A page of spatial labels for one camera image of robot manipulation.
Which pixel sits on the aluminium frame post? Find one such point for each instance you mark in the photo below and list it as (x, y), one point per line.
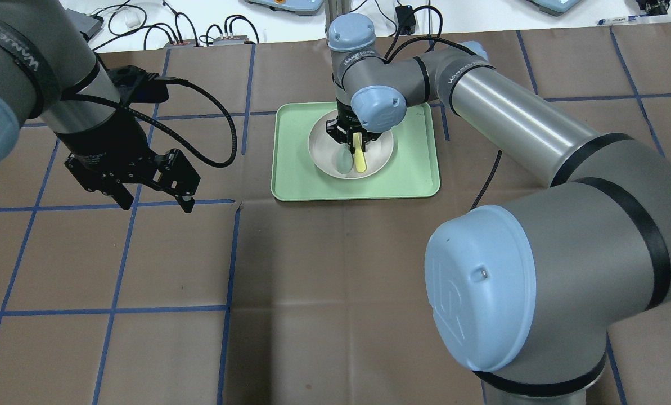
(335, 8)

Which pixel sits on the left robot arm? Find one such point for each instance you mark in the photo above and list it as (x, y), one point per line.
(47, 71)

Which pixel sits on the light green tray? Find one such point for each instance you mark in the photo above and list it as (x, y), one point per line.
(411, 172)

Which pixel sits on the grey hub box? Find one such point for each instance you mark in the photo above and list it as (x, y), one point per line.
(87, 25)

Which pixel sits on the teach pendant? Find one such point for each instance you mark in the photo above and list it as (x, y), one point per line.
(298, 7)

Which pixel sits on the small connector box right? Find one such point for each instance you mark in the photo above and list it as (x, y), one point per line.
(231, 39)

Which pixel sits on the small connector box left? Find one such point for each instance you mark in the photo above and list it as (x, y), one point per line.
(186, 43)

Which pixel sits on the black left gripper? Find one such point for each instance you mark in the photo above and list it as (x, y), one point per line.
(112, 142)

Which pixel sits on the white round plate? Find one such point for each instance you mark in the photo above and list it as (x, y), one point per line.
(323, 149)

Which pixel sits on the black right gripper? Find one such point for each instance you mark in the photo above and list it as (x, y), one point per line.
(343, 114)

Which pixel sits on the small connector box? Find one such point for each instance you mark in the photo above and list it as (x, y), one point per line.
(231, 39)
(186, 43)

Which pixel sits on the black power adapter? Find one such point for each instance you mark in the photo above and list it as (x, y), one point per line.
(406, 21)

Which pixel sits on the yellow plastic fork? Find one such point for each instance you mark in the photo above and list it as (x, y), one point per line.
(358, 153)

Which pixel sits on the grey-green plastic spoon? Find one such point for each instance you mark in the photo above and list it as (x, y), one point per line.
(344, 160)

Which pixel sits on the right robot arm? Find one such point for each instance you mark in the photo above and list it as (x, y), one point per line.
(522, 294)

